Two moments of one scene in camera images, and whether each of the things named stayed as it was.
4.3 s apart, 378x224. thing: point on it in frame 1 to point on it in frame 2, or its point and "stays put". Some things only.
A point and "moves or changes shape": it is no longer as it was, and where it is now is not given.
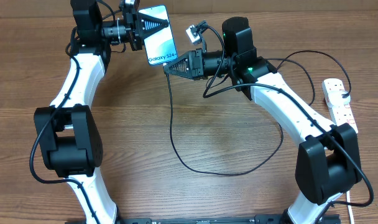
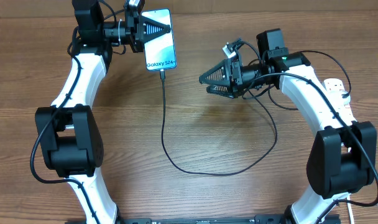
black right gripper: x=196 y=61 to x=229 y=70
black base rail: x=326 y=219 stays put
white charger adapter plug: x=337 y=101 stays put
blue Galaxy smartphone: x=160 y=46 moves or changes shape
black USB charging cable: x=281 y=124 to x=175 y=163
